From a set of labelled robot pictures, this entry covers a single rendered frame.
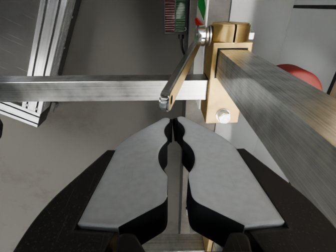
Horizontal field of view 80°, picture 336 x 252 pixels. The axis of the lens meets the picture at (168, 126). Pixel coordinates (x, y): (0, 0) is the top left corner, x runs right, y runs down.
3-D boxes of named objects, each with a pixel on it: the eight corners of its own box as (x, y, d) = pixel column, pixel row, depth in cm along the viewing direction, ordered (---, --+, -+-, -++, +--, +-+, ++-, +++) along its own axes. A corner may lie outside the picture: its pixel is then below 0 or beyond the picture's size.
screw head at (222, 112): (215, 121, 30) (216, 125, 29) (216, 108, 29) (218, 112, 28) (229, 121, 31) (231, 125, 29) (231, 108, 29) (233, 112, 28)
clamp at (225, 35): (200, 109, 35) (205, 123, 31) (207, 21, 28) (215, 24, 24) (232, 108, 35) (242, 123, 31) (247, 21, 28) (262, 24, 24)
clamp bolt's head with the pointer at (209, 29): (186, 26, 38) (195, 48, 26) (186, 11, 37) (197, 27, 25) (196, 26, 38) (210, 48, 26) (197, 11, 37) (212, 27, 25)
